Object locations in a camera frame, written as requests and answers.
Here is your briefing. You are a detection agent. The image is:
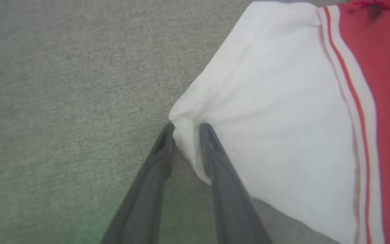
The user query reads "grey fabric sofa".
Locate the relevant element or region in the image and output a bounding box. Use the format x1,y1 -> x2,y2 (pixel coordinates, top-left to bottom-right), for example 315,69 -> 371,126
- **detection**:
0,0 -> 343,244

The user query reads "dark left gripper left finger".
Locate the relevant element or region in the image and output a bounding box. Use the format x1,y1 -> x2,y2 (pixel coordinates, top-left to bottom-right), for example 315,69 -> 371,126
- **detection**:
100,123 -> 176,244

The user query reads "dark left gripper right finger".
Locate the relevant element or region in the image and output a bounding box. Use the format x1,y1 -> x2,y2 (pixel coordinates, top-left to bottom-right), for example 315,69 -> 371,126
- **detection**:
199,123 -> 273,244

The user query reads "red and white basketball jersey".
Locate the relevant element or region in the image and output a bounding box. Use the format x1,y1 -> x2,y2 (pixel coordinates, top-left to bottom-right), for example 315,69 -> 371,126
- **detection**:
169,0 -> 390,244

